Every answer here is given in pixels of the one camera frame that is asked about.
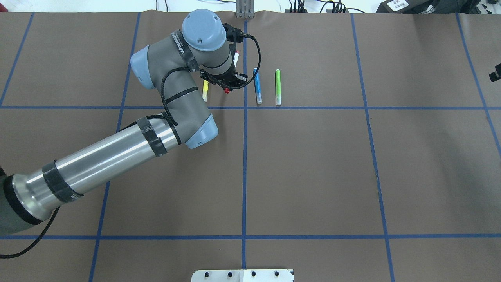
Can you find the blue marker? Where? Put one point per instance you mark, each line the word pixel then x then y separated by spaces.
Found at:
pixel 257 86

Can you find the aluminium frame post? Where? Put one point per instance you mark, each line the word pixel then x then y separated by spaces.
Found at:
pixel 245 9

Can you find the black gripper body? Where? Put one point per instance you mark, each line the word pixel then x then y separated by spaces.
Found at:
pixel 222 82

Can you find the red capped white marker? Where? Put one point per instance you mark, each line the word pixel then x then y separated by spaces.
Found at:
pixel 235 61

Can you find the white central pedestal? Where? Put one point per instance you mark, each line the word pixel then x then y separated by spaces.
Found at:
pixel 244 275

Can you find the yellow marker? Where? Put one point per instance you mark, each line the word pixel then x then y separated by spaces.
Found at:
pixel 205 90

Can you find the green marker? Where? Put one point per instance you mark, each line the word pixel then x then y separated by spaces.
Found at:
pixel 277 80

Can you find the black power adapter box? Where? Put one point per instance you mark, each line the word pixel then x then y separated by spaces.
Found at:
pixel 404 6

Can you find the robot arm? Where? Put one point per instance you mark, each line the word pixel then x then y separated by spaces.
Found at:
pixel 204 45

